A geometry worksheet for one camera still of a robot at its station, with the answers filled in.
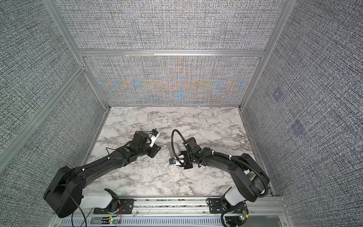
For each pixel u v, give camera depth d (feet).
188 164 2.54
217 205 2.42
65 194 1.35
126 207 2.40
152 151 2.46
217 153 1.82
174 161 2.35
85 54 2.88
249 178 1.46
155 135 2.47
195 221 2.30
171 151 3.12
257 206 2.45
